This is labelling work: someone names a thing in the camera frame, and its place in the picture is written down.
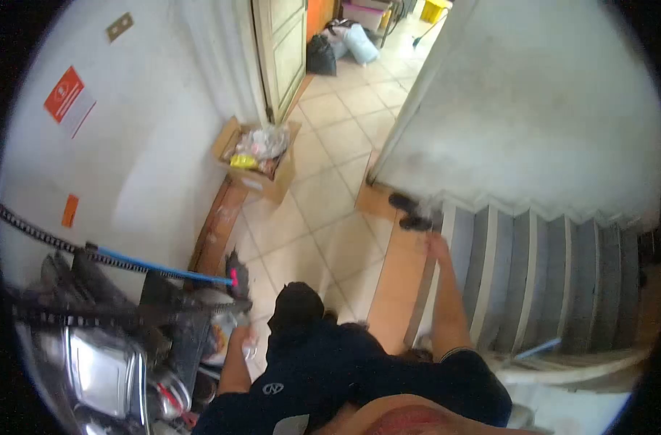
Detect person's right hand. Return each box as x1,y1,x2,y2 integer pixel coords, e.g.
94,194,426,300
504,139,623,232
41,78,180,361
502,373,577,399
425,232,452,268

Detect person's left hand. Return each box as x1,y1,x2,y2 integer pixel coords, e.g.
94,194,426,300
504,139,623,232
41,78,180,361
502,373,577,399
236,322,262,361

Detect black sandal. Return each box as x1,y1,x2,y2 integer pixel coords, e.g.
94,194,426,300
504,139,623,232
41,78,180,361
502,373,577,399
388,192,421,214
398,214,435,232

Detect grey staircase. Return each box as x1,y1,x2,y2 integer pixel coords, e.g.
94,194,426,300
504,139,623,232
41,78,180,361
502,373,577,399
406,200,660,384

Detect person's legs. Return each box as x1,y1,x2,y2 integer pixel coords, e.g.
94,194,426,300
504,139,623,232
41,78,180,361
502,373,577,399
267,281,339,351

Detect short blue stick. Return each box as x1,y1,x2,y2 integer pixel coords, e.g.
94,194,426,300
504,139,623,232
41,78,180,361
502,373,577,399
514,336,563,361

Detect person's body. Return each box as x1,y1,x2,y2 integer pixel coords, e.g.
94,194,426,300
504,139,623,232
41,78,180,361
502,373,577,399
192,320,514,435

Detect cardboard box of packets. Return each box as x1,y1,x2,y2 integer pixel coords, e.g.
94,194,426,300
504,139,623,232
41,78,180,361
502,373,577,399
211,115,303,205

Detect light blue sack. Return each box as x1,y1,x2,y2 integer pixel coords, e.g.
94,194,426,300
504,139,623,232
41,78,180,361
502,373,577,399
344,23,382,66

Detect black plastic bag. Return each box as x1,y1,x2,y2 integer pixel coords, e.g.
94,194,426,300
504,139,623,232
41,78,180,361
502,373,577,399
306,34,338,77

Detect yellow bin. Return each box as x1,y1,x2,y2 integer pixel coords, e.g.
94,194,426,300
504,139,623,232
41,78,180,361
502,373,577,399
420,0,452,24

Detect pink storage box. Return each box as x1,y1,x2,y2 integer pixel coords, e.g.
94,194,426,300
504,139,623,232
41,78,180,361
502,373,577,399
341,0,392,32

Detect cream panelled door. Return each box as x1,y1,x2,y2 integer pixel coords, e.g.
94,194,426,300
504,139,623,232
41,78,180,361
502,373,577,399
251,0,310,126

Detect blue stick with pink end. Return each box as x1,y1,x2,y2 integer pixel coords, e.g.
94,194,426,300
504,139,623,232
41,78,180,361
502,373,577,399
85,241,240,288

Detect white curtain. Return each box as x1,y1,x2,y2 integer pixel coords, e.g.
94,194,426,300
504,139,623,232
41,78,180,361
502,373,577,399
177,0,268,125

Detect motorcycle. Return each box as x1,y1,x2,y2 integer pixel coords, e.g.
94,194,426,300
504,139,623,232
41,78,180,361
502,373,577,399
4,247,255,435

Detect long-handled floor broom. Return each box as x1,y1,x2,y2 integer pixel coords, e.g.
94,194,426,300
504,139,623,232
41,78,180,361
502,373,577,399
411,12,450,49

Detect orange wall sticker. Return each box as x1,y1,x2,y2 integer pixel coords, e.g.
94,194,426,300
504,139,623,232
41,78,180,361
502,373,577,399
61,193,80,228

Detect brass wall plate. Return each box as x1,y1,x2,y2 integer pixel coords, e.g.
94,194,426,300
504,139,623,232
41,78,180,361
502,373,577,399
105,11,135,44

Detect red and white wall sign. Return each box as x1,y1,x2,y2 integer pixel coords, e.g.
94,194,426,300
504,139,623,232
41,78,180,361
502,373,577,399
43,65,97,140

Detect black ribbed hose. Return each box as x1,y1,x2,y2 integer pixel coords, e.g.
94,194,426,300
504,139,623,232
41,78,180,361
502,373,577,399
0,203,186,279

